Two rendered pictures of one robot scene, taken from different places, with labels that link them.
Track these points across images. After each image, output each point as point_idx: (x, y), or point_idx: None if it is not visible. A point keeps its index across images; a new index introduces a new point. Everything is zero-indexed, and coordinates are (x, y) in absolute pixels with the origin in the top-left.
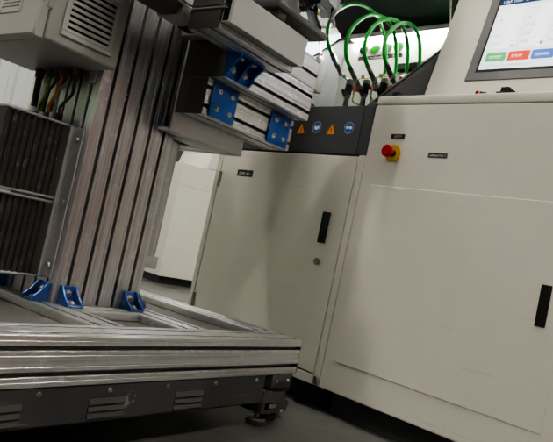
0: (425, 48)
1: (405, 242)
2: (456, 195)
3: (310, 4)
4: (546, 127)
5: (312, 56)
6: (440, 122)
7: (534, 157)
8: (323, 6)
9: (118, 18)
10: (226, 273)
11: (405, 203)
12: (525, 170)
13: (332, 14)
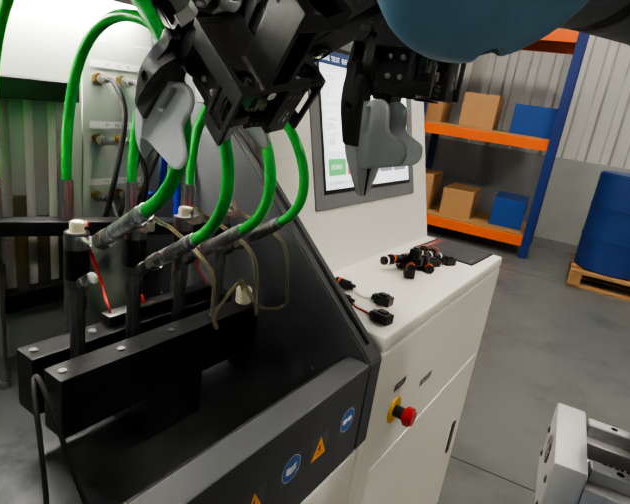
0: (39, 29)
1: (393, 490)
2: (430, 405)
3: (291, 117)
4: (476, 305)
5: (604, 424)
6: (432, 338)
7: (467, 334)
8: (385, 167)
9: None
10: None
11: (397, 453)
12: (462, 349)
13: (369, 180)
